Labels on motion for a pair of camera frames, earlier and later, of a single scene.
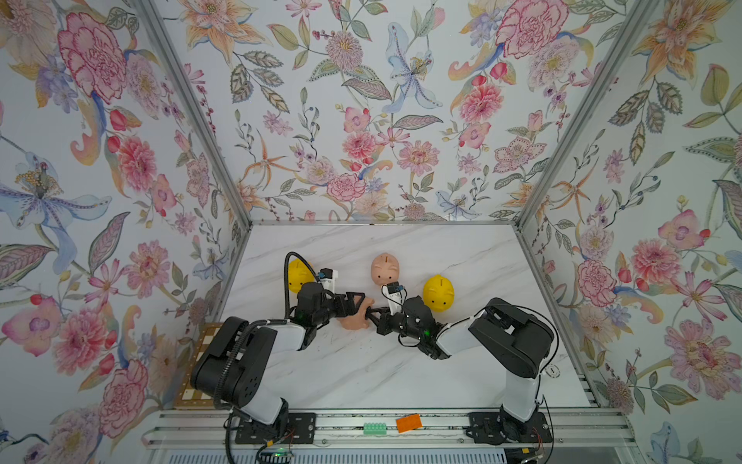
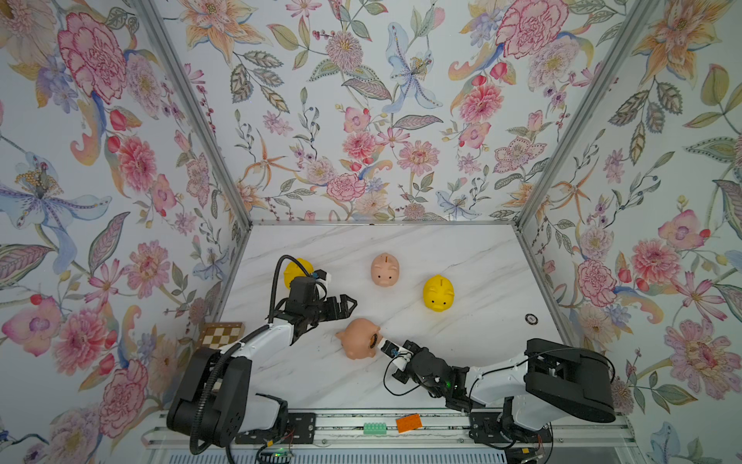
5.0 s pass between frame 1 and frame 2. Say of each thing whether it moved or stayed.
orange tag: stayed
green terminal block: stayed
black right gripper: moved
